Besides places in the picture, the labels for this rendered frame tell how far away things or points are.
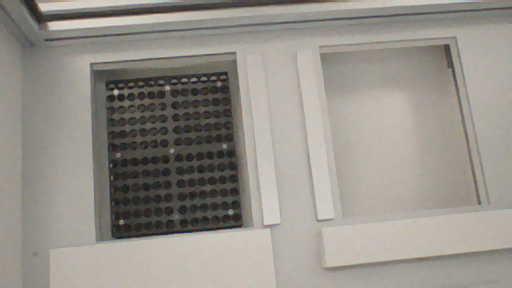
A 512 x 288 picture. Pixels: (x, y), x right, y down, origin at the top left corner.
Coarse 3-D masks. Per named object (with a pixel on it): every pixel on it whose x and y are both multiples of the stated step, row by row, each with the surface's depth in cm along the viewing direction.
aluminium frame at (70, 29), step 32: (0, 0) 68; (288, 0) 78; (320, 0) 78; (352, 0) 79; (384, 0) 79; (416, 0) 79; (448, 0) 80; (480, 0) 80; (32, 32) 75; (64, 32) 76; (96, 32) 77; (128, 32) 78; (160, 32) 79; (192, 32) 80; (224, 32) 81
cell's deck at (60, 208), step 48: (48, 48) 80; (96, 48) 80; (144, 48) 80; (192, 48) 81; (240, 48) 81; (288, 48) 81; (336, 48) 83; (480, 48) 83; (48, 96) 78; (240, 96) 80; (288, 96) 80; (480, 96) 81; (48, 144) 76; (288, 144) 78; (480, 144) 79; (48, 192) 75; (96, 192) 77; (288, 192) 76; (336, 192) 77; (480, 192) 80; (48, 240) 73; (96, 240) 74; (288, 240) 75
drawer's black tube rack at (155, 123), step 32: (128, 96) 86; (160, 96) 86; (192, 96) 84; (224, 96) 84; (128, 128) 82; (160, 128) 82; (192, 128) 82; (224, 128) 83; (128, 160) 81; (160, 160) 81; (192, 160) 81; (224, 160) 82; (128, 192) 80; (160, 192) 80; (192, 192) 83; (224, 192) 83; (128, 224) 81; (160, 224) 82; (192, 224) 82; (224, 224) 79
